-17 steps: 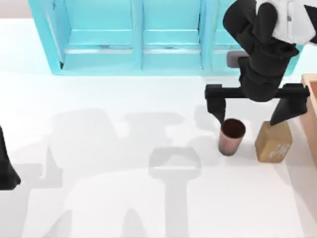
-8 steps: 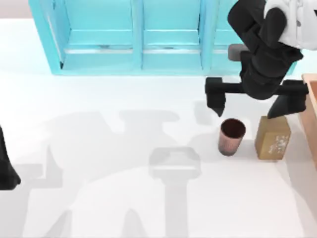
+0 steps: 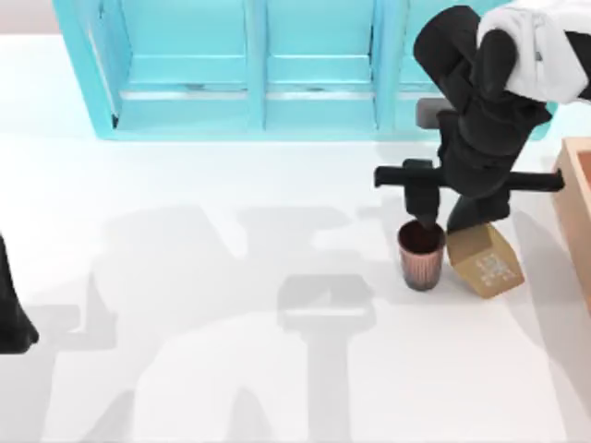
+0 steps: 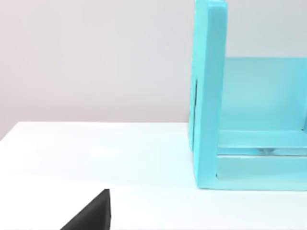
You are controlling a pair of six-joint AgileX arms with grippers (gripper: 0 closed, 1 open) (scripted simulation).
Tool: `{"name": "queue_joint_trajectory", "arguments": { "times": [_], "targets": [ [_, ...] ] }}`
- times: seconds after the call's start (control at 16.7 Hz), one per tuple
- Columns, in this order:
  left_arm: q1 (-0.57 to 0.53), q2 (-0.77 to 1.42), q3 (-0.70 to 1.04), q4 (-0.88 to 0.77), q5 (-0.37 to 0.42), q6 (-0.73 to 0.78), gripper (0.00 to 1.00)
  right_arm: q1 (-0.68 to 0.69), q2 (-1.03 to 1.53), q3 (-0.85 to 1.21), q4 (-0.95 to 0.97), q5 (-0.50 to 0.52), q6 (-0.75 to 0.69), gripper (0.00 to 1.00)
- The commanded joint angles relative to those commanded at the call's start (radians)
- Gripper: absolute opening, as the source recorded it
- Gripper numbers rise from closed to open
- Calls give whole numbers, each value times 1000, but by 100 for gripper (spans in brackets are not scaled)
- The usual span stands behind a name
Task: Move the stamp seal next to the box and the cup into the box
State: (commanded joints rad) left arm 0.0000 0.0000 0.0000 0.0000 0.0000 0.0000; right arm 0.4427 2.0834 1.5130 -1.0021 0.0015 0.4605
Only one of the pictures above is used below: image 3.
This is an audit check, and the pink ribbed cup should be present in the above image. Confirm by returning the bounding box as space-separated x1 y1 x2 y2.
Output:
397 220 448 293

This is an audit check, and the brown cardboard carton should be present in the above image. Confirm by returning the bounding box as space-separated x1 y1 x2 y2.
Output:
444 222 526 299

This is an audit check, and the pale grey rounded box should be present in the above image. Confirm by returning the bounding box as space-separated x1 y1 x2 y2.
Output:
416 98 456 129

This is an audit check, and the salmon-coloured shallow box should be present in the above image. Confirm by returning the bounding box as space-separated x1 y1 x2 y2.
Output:
552 137 591 302

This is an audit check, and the light blue rack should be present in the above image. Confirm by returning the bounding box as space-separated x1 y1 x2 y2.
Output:
50 0 551 142

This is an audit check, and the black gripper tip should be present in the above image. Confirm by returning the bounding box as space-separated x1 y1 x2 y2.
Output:
0 233 41 356

